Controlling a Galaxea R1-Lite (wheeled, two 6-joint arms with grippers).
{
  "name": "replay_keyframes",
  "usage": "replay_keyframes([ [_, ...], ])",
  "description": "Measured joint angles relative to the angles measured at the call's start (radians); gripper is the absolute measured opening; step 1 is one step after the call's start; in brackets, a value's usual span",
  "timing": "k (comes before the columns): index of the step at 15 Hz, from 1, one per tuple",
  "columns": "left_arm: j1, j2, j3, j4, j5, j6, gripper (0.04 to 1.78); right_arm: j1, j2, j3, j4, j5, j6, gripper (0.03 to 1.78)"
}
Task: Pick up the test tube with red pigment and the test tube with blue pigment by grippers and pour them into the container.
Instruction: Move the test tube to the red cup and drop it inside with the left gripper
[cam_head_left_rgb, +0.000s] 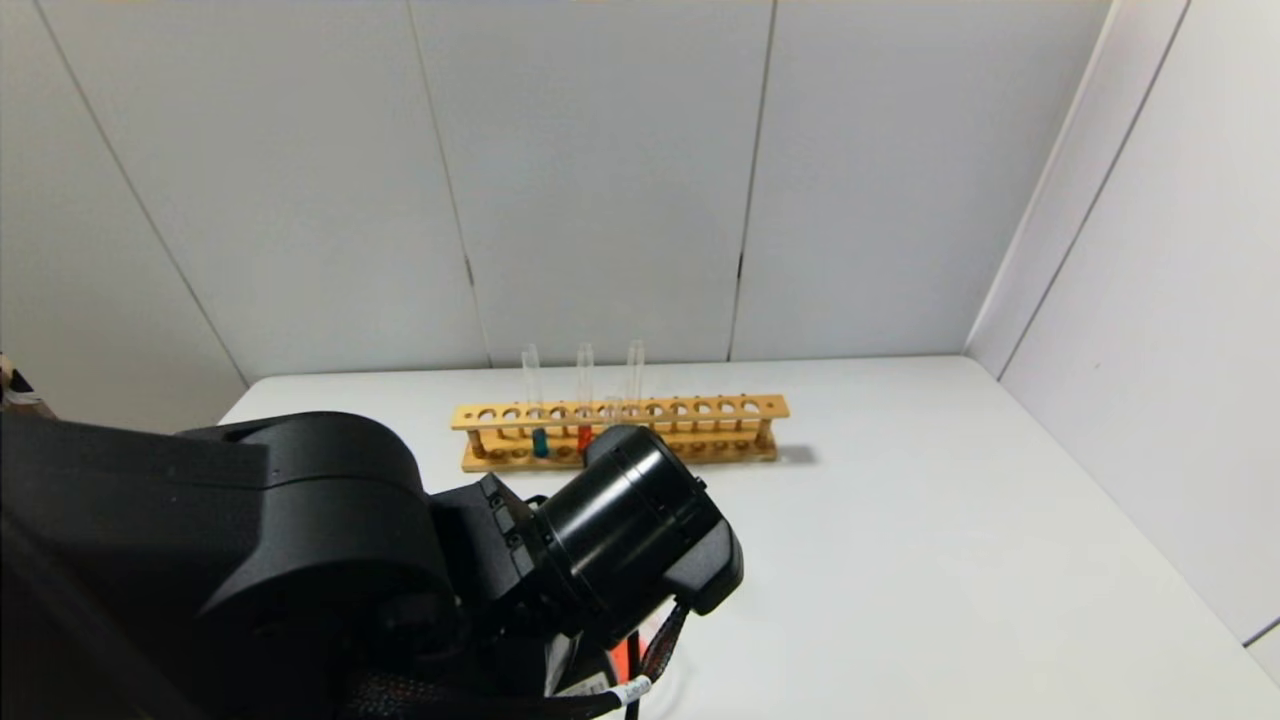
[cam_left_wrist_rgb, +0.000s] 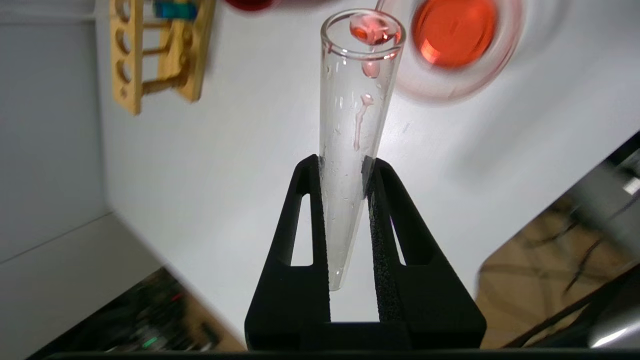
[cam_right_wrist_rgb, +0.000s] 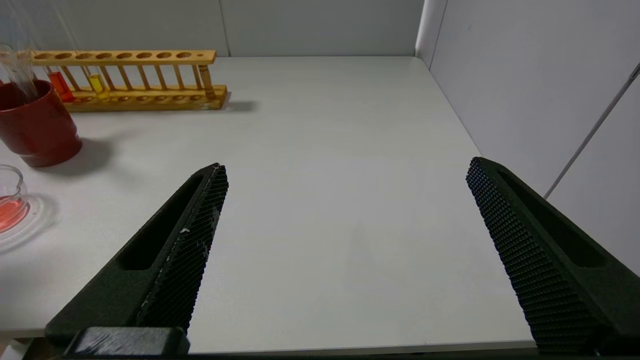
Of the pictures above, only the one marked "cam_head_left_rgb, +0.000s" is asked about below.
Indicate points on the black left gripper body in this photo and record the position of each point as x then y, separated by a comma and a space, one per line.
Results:
620, 530

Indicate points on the test tube with blue pigment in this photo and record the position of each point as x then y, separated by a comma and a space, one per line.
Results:
540, 442

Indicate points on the orange and black left arm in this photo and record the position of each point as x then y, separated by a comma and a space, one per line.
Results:
250, 550

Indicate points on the test tube with red pigment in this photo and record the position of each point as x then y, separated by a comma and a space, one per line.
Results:
585, 438

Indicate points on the empty glass test tube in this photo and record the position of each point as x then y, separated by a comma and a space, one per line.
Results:
612, 410

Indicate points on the test tube with yellow pigment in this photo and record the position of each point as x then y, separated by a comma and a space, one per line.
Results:
635, 380

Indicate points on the wooden test tube rack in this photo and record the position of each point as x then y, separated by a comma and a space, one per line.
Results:
775, 405

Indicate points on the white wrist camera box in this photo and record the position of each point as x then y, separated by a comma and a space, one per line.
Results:
718, 570

